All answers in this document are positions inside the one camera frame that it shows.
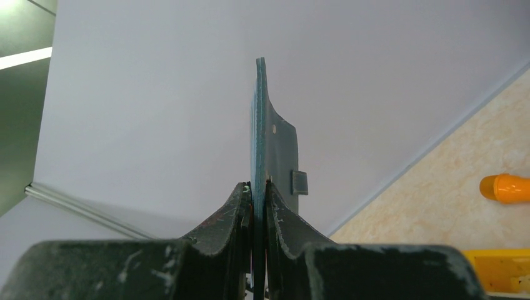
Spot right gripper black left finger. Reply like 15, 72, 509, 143
180, 182, 251, 299

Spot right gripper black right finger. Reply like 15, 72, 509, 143
265, 182, 333, 299

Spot blue card holder wallet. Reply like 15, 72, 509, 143
250, 57, 308, 299

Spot yellow two-compartment bin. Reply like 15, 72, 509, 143
463, 248, 529, 294

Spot orange plastic cone handle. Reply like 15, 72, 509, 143
479, 173, 529, 204

